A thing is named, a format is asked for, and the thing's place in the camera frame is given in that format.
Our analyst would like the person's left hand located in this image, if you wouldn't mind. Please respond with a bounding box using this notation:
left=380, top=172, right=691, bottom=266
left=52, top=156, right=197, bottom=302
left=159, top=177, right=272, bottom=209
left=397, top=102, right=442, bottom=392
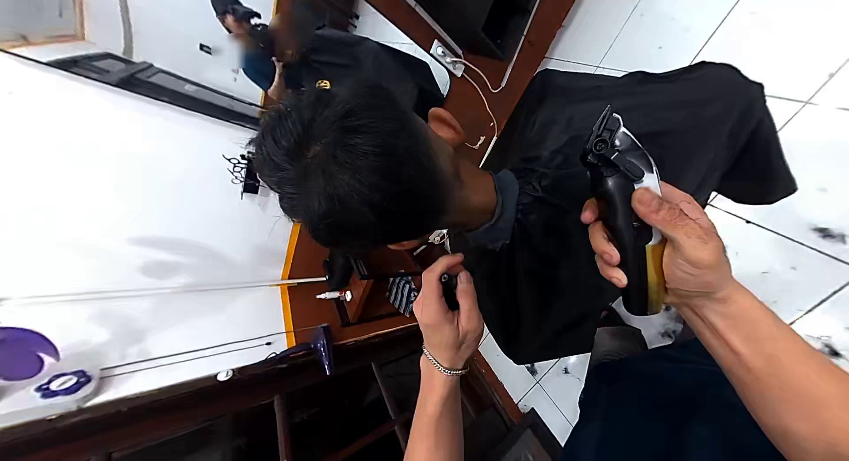
left=413, top=252, right=484, bottom=372

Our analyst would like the person's right hand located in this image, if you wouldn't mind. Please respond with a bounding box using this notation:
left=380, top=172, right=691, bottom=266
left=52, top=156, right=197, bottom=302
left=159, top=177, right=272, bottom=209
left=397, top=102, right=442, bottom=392
left=580, top=181, right=735, bottom=309

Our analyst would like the small black tool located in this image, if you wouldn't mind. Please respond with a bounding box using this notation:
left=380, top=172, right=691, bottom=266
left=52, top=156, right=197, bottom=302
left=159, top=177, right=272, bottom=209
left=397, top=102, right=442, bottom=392
left=440, top=271, right=460, bottom=312

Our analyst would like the black hair clipper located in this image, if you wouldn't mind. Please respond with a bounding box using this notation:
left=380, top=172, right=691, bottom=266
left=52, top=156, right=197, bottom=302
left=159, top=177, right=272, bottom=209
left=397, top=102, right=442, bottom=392
left=581, top=105, right=667, bottom=317

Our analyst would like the person's right forearm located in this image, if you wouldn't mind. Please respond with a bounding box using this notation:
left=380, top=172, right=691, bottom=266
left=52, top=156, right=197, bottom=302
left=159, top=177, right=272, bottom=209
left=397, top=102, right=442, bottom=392
left=675, top=280, right=849, bottom=461

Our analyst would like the person's left forearm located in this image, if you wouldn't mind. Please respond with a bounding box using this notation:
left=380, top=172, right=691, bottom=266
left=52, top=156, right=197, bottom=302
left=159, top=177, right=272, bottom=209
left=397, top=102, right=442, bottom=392
left=404, top=356, right=469, bottom=461

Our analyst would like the black-and-white striped cloth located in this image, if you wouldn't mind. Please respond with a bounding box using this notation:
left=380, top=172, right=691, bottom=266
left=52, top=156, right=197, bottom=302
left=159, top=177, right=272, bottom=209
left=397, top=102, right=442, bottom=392
left=387, top=277, right=419, bottom=317

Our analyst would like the black barber cape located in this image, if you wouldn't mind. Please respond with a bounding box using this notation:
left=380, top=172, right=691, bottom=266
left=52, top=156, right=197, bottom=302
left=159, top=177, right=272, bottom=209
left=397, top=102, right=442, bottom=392
left=448, top=61, right=798, bottom=365

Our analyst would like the dark blue neck collar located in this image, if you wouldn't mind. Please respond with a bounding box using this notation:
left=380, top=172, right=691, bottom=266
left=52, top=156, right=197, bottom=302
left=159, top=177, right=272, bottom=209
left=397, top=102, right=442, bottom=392
left=464, top=169, right=520, bottom=251

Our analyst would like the black object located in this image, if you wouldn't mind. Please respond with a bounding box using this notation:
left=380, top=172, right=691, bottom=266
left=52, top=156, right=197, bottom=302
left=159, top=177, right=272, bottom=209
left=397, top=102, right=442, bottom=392
left=323, top=249, right=356, bottom=292

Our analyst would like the purple hair dryer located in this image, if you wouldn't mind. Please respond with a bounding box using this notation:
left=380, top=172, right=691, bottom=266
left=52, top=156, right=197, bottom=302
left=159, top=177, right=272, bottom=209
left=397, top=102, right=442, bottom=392
left=275, top=324, right=334, bottom=376

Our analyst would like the person's body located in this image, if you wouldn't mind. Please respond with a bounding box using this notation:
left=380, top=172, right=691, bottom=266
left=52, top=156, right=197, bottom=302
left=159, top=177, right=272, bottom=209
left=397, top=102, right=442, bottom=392
left=561, top=338, right=787, bottom=461

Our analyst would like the dark wooden shelf unit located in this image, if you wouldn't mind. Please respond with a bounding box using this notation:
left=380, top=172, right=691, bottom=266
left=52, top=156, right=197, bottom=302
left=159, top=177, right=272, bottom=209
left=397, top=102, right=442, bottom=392
left=0, top=325, right=525, bottom=461

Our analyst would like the brown wooden counter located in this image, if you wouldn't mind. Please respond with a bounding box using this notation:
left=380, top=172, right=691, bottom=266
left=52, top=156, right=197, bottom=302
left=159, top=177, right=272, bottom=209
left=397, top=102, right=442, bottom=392
left=282, top=0, right=586, bottom=346

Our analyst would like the black scissors rack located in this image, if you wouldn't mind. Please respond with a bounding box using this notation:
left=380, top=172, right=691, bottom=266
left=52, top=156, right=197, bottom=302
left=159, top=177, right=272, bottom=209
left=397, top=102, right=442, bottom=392
left=223, top=151, right=263, bottom=200

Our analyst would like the white power outlet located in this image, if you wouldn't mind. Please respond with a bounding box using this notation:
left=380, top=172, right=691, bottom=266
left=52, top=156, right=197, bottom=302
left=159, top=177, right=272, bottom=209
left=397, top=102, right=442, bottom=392
left=430, top=39, right=466, bottom=77

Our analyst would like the purple and white container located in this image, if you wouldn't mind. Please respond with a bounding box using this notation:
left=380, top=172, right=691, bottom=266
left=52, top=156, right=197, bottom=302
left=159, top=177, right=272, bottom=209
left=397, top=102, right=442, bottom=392
left=0, top=326, right=103, bottom=429

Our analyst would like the white cable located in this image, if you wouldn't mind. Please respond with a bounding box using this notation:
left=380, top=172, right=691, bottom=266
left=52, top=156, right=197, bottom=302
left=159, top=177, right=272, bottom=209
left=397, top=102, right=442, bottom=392
left=461, top=71, right=499, bottom=150
left=448, top=57, right=505, bottom=94

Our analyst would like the large wall mirror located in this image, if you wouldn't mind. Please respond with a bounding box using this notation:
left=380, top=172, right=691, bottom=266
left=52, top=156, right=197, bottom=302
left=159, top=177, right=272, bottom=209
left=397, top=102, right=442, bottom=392
left=0, top=0, right=451, bottom=131

